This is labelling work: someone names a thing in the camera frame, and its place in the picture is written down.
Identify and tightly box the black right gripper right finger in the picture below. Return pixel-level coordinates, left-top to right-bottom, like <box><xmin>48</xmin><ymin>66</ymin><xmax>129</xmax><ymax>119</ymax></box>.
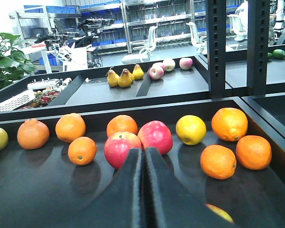
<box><xmin>144</xmin><ymin>147</ymin><xmax>236</xmax><ymax>228</ymax></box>

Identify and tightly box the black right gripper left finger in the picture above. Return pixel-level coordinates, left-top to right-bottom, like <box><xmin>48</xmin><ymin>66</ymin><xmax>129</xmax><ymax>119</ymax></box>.
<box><xmin>61</xmin><ymin>149</ymin><xmax>144</xmax><ymax>228</ymax></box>

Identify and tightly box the orange near basket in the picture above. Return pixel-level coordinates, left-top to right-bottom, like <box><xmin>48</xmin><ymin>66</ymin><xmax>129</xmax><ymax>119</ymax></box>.
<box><xmin>236</xmin><ymin>135</ymin><xmax>272</xmax><ymax>170</ymax></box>

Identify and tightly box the dark red apple front right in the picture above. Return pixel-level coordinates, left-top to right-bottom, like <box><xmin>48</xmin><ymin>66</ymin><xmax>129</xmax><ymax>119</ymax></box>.
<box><xmin>205</xmin><ymin>203</ymin><xmax>234</xmax><ymax>223</ymax></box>

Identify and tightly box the bright red apple left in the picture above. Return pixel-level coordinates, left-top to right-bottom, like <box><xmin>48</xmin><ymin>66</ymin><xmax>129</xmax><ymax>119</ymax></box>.
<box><xmin>104</xmin><ymin>131</ymin><xmax>142</xmax><ymax>169</ymax></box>

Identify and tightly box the bright red apple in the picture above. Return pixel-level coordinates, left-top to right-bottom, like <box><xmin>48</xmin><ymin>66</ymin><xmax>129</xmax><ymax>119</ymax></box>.
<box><xmin>104</xmin><ymin>131</ymin><xmax>142</xmax><ymax>169</ymax></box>
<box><xmin>138</xmin><ymin>120</ymin><xmax>173</xmax><ymax>155</ymax></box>

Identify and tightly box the orange front centre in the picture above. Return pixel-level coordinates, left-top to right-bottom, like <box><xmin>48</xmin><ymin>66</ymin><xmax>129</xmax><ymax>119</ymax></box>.
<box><xmin>200</xmin><ymin>144</ymin><xmax>237</xmax><ymax>180</ymax></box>

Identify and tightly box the small orange left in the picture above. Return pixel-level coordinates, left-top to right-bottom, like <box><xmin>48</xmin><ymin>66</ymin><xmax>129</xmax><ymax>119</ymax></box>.
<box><xmin>68</xmin><ymin>136</ymin><xmax>97</xmax><ymax>166</ymax></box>

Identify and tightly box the bright red apple right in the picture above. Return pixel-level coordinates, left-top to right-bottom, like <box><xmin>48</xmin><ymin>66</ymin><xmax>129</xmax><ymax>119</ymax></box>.
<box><xmin>138</xmin><ymin>120</ymin><xmax>173</xmax><ymax>155</ymax></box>

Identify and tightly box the yellow orange citrus fruit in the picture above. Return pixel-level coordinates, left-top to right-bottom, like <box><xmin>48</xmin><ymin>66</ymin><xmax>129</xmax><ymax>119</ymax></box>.
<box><xmin>175</xmin><ymin>115</ymin><xmax>207</xmax><ymax>146</ymax></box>

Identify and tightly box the orange back centre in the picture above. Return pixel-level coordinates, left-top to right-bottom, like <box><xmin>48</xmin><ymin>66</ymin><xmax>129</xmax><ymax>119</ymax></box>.
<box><xmin>106</xmin><ymin>114</ymin><xmax>138</xmax><ymax>137</ymax></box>

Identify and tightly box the black wooden produce stand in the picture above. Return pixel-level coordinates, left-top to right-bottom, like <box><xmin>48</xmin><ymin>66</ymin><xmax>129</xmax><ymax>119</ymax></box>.
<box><xmin>0</xmin><ymin>68</ymin><xmax>285</xmax><ymax>228</ymax></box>

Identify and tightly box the large orange back right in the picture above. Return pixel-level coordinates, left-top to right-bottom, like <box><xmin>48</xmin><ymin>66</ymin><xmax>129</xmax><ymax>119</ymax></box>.
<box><xmin>211</xmin><ymin>107</ymin><xmax>248</xmax><ymax>142</ymax></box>

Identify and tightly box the orange back far left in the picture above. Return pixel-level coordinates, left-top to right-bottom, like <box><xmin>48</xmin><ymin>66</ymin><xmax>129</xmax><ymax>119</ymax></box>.
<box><xmin>17</xmin><ymin>118</ymin><xmax>50</xmax><ymax>150</ymax></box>

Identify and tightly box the yellow pear middle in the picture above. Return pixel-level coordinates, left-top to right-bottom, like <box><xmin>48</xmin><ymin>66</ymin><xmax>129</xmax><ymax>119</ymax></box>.
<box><xmin>118</xmin><ymin>68</ymin><xmax>134</xmax><ymax>88</ymax></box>

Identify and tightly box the yellow pear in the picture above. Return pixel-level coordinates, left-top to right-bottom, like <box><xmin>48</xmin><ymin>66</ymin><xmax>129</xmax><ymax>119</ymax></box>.
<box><xmin>118</xmin><ymin>68</ymin><xmax>134</xmax><ymax>88</ymax></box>
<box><xmin>107</xmin><ymin>68</ymin><xmax>119</xmax><ymax>87</ymax></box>
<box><xmin>132</xmin><ymin>64</ymin><xmax>144</xmax><ymax>80</ymax></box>

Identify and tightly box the yellow pear left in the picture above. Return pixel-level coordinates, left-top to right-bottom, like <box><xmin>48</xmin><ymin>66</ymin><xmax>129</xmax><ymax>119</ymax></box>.
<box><xmin>107</xmin><ymin>68</ymin><xmax>119</xmax><ymax>87</ymax></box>

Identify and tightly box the yellow pear right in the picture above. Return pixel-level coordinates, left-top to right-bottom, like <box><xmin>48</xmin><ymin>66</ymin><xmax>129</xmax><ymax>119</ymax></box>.
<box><xmin>132</xmin><ymin>64</ymin><xmax>144</xmax><ymax>80</ymax></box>

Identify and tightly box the pink apple on back tray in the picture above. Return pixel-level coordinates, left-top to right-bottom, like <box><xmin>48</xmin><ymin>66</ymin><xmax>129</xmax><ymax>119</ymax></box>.
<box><xmin>148</xmin><ymin>62</ymin><xmax>165</xmax><ymax>80</ymax></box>

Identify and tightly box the pale apple on back tray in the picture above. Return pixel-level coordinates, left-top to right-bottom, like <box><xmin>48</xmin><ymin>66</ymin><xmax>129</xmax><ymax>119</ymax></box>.
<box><xmin>163</xmin><ymin>58</ymin><xmax>175</xmax><ymax>72</ymax></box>

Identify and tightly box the pink apple back tray right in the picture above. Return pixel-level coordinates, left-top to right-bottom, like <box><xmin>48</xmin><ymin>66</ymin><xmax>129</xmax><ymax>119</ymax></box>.
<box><xmin>179</xmin><ymin>57</ymin><xmax>193</xmax><ymax>70</ymax></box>

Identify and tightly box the white perforated plastic board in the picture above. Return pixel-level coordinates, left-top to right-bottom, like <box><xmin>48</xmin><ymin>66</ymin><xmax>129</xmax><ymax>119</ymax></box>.
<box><xmin>0</xmin><ymin>89</ymin><xmax>35</xmax><ymax>112</ymax></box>

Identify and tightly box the white office chair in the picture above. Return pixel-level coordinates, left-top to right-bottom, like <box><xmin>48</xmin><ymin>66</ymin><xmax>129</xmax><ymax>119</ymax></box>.
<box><xmin>122</xmin><ymin>26</ymin><xmax>157</xmax><ymax>64</ymax></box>

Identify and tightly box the green potted plant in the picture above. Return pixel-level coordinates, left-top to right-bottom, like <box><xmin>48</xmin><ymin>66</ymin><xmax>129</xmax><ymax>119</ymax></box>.
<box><xmin>0</xmin><ymin>32</ymin><xmax>35</xmax><ymax>90</ymax></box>

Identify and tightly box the black upright rack post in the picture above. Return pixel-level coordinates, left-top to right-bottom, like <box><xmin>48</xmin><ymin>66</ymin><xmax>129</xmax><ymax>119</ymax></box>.
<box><xmin>206</xmin><ymin>0</ymin><xmax>226</xmax><ymax>99</ymax></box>

